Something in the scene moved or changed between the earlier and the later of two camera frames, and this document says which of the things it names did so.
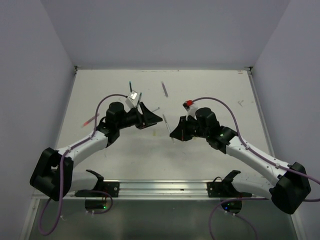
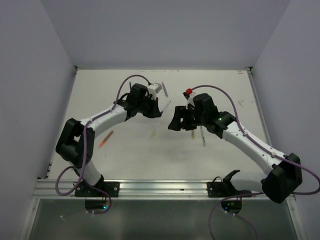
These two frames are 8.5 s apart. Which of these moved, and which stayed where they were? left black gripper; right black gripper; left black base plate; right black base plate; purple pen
Moved: left black gripper; right black gripper
Stayed: right black base plate; purple pen; left black base plate
